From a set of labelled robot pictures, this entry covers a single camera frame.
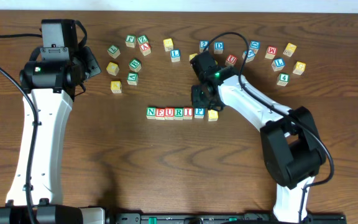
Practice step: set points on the yellow C block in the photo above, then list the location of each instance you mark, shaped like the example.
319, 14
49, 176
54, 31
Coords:
112, 68

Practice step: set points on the green 4 block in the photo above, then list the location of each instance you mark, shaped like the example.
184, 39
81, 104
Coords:
283, 79

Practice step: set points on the green Z block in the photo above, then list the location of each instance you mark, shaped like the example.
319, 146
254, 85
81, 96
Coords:
142, 39

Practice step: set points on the red E block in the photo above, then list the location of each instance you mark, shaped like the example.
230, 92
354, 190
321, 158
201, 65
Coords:
160, 113

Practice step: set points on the yellow S block top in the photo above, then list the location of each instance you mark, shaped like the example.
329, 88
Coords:
168, 44

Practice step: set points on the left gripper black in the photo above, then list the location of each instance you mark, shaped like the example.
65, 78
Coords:
91, 62

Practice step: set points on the yellow K block left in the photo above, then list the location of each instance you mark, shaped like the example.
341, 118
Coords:
116, 87

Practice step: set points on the red A block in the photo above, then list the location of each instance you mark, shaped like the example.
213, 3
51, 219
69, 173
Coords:
145, 49

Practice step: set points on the yellow k block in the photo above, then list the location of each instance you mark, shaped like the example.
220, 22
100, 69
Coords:
116, 87
289, 49

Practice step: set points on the green B block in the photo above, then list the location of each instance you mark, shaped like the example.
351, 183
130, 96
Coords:
135, 65

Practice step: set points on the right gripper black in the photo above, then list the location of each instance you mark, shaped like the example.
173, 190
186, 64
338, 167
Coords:
197, 96

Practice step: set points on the blue d block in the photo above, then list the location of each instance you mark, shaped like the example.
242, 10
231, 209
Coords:
218, 47
254, 46

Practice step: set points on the blue l block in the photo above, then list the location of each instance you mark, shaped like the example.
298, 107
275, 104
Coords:
278, 64
175, 55

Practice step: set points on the green R block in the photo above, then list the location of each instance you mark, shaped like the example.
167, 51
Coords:
178, 113

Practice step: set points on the yellow s block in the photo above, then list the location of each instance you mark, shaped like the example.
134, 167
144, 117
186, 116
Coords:
213, 115
168, 44

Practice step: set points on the green N block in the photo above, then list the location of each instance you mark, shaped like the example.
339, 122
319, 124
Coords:
151, 112

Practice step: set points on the yellow G block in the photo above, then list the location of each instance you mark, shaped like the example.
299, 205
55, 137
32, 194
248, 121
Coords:
299, 68

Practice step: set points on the green L block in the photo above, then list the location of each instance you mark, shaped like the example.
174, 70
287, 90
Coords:
114, 51

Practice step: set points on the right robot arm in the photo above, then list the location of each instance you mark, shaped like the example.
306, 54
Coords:
292, 149

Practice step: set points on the green J block upper left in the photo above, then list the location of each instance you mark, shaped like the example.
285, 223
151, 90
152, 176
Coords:
130, 41

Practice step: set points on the red M block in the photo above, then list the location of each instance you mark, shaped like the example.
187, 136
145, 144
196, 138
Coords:
271, 52

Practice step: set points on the blue 5 block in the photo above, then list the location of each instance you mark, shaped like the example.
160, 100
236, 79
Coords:
248, 56

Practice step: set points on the blue D block right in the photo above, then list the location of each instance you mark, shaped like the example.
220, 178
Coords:
254, 46

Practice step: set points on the yellow K block right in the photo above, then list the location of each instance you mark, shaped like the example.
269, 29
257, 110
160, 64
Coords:
289, 49

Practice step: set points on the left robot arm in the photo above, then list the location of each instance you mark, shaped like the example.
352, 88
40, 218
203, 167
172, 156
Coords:
48, 84

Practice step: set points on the blue L block right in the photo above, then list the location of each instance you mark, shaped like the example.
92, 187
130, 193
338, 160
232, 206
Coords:
278, 64

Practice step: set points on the blue L block centre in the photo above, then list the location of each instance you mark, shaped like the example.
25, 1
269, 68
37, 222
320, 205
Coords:
175, 55

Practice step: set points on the blue P block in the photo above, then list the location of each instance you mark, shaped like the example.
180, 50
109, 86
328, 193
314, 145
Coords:
199, 113

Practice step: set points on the blue 2 block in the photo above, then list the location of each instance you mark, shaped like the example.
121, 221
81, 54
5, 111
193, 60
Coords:
204, 45

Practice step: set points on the yellow O block left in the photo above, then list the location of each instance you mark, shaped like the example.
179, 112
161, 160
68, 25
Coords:
191, 56

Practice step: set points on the red I block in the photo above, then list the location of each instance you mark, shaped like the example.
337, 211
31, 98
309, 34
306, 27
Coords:
188, 113

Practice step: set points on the blue D block centre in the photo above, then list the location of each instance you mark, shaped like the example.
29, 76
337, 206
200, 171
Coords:
218, 47

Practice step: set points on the red u block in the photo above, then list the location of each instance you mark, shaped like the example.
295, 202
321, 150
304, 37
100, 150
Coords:
231, 60
169, 113

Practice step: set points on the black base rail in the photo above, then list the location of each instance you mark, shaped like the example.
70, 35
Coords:
258, 218

